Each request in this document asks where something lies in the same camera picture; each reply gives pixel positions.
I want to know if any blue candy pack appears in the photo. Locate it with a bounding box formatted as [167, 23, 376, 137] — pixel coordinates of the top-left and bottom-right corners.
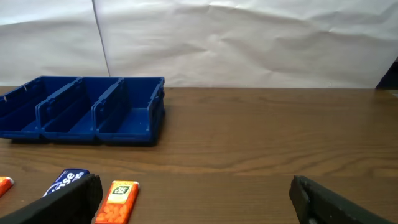
[42, 168, 91, 197]

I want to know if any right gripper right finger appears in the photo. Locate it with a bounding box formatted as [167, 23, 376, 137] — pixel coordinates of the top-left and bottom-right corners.
[289, 175, 398, 224]

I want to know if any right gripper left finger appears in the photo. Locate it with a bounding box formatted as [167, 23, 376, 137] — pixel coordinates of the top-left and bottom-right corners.
[0, 173, 103, 224]

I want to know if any orange candy box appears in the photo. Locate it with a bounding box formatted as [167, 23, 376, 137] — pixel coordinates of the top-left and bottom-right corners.
[0, 176, 15, 198]
[94, 180, 141, 224]

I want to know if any blue tray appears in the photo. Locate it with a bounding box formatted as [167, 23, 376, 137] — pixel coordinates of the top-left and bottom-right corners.
[0, 75, 166, 146]

